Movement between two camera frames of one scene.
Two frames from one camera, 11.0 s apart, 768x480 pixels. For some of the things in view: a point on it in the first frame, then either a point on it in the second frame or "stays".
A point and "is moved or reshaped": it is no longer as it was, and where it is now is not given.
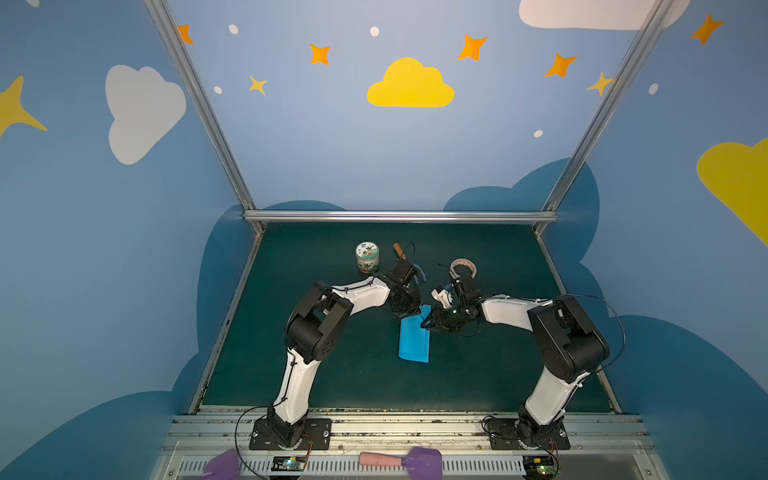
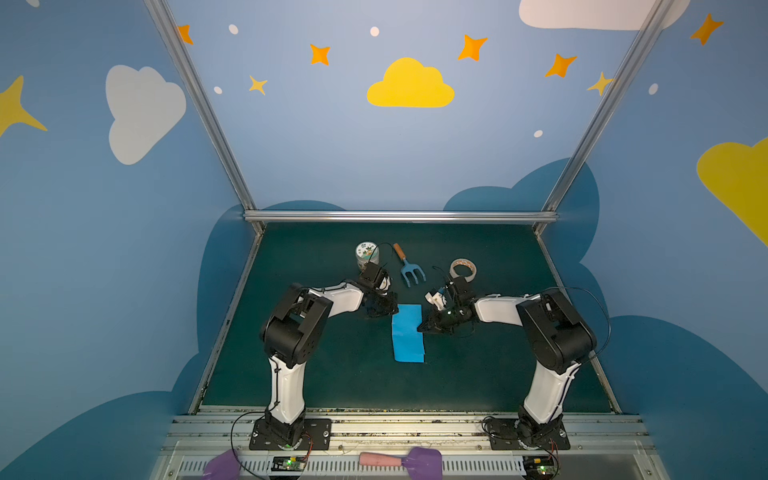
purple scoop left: (224, 466) stays
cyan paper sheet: (414, 340) is moved or reshaped
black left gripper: (405, 300) -> (384, 301)
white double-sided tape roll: (459, 262) stays
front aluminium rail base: (603, 446) stays
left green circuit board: (289, 463) stays
